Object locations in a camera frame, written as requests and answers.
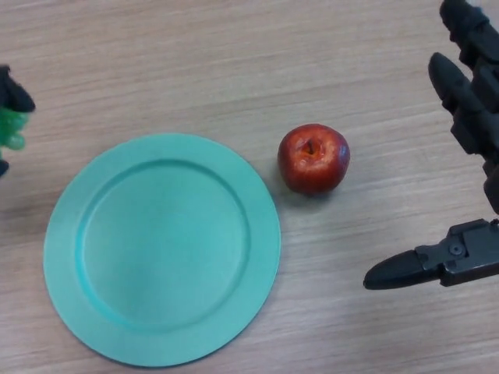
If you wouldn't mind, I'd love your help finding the green round plate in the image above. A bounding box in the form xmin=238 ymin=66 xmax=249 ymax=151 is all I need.
xmin=42 ymin=133 xmax=281 ymax=368

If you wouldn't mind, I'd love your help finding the red apple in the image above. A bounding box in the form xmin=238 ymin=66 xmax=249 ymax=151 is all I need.
xmin=277 ymin=123 xmax=351 ymax=196

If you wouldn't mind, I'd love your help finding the green grape bunch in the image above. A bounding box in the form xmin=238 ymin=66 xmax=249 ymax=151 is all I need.
xmin=0 ymin=107 xmax=30 ymax=157

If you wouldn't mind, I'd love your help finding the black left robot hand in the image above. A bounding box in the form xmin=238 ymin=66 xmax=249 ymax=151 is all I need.
xmin=0 ymin=65 xmax=37 ymax=178

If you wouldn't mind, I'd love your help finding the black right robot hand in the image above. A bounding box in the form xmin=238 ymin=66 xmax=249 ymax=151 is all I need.
xmin=363 ymin=0 xmax=499 ymax=291

